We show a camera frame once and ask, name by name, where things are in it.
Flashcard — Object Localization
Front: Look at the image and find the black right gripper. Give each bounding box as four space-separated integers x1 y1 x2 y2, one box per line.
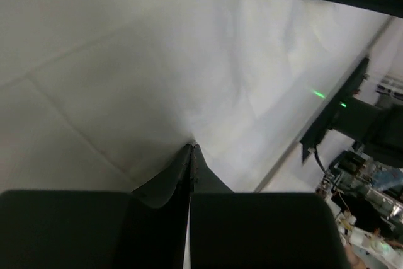
300 57 402 168

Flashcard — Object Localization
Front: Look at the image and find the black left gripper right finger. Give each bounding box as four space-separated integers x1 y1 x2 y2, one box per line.
190 145 350 268

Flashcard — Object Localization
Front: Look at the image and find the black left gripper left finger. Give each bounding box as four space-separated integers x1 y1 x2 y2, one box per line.
1 144 193 268

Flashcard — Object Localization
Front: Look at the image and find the white pleated skirt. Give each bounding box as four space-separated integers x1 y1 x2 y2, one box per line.
1 0 387 191

